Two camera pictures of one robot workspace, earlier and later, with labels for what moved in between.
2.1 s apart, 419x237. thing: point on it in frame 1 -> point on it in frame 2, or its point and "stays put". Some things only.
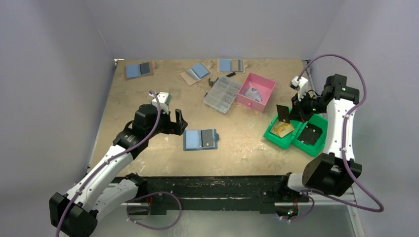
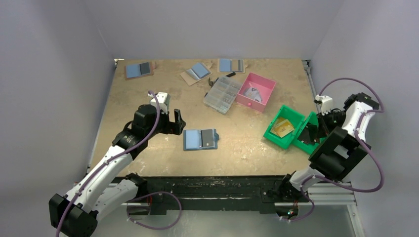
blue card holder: x=195 y=139 stays put
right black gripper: x=297 y=110 -> x=323 y=126
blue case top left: x=143 y=69 stays put
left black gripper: x=174 y=128 stays put
